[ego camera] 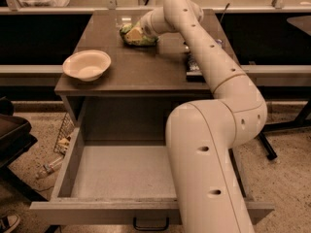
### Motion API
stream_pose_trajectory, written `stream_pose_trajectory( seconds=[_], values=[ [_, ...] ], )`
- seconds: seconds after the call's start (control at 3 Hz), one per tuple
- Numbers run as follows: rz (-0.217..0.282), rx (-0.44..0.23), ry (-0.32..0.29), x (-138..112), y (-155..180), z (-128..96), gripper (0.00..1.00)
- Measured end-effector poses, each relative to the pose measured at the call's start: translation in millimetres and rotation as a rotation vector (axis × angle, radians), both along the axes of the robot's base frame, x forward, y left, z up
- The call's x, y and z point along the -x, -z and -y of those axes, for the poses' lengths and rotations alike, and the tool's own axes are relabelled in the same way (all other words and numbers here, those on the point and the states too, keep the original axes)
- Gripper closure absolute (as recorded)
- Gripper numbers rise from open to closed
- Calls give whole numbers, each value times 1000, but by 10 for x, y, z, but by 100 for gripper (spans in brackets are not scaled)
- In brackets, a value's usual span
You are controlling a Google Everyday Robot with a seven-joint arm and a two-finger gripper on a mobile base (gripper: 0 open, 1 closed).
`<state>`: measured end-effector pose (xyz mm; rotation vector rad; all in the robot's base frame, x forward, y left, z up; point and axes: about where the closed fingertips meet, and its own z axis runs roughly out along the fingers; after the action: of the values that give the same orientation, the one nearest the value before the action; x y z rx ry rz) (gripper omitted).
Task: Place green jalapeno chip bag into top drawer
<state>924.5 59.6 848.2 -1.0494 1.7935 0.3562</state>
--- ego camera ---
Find green jalapeno chip bag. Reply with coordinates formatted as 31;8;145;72
120;22;158;47

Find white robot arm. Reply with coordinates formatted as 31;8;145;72
140;0;267;233

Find grey drawer cabinet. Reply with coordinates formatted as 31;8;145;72
55;10;212;121

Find blue chip bag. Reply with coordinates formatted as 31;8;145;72
184;38;225;82

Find open grey top drawer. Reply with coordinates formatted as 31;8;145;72
29;95;276;226

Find white paper bowl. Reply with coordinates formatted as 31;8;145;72
62;50;111;82

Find clear plastic bottle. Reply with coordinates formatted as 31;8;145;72
35;156;63;180

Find black chair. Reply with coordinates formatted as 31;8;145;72
0;97;45;202

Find black and white sneaker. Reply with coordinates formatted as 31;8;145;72
0;215;20;233

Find wire basket on floor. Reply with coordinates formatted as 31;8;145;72
53;113;75;154

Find black drawer handle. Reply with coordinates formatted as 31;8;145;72
132;217;170;232

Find black table leg frame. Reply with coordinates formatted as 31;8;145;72
259;99;311;160

